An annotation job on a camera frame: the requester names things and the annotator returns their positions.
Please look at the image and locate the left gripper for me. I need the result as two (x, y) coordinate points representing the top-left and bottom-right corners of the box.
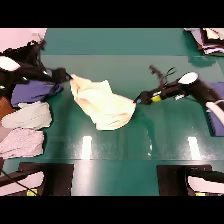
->
(50, 67), (73, 84)

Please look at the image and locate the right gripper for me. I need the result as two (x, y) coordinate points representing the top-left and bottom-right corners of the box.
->
(133, 88), (164, 105)

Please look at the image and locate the cream shirt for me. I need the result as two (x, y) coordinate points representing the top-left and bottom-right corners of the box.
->
(69, 73), (137, 131)

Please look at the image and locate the purple garment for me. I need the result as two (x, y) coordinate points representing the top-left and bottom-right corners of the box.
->
(11, 79), (65, 108)

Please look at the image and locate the black garment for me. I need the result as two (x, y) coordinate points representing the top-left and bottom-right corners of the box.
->
(0, 40), (46, 68)

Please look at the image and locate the white garment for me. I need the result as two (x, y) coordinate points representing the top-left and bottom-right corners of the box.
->
(1, 101), (53, 131)

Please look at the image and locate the pink garment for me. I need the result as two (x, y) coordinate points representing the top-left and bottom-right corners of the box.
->
(0, 28), (48, 53)

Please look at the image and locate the brown garment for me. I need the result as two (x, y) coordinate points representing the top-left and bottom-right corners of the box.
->
(0, 96), (16, 122)

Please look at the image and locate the speckled pale garment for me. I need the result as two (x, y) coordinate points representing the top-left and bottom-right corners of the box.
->
(0, 127), (45, 160)

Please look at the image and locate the heap of clothes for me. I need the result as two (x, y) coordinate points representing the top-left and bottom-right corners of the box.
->
(183, 28), (224, 56)

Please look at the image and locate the black cable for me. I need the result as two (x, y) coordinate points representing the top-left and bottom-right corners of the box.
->
(0, 169), (40, 197)

